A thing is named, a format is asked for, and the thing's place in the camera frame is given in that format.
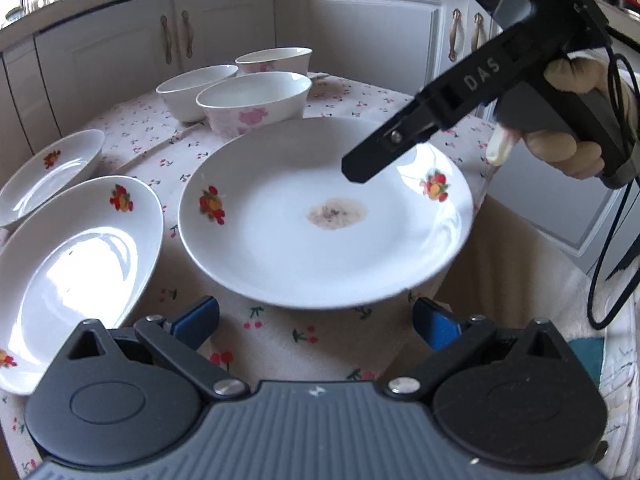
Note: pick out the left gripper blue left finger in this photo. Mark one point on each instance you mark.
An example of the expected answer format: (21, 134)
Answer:
(197, 323)

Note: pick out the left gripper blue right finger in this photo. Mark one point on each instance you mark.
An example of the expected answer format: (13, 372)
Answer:
(435, 325)

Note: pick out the large white fruit-print plate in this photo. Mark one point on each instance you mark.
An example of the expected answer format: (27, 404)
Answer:
(271, 217)

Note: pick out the white bowl pink flower front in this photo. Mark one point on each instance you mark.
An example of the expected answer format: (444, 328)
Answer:
(241, 104)

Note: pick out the white bowl pink flower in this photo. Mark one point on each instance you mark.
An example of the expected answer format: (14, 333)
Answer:
(288, 59)
(241, 104)

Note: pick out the white bowl plain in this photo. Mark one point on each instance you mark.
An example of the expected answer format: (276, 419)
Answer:
(179, 93)

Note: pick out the white bowl pink flower back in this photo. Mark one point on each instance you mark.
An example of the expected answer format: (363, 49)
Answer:
(288, 59)

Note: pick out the white kitchen cabinets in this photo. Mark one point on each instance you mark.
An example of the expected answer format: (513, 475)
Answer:
(62, 75)

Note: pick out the right gloved hand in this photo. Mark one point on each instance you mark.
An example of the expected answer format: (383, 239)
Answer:
(578, 160)

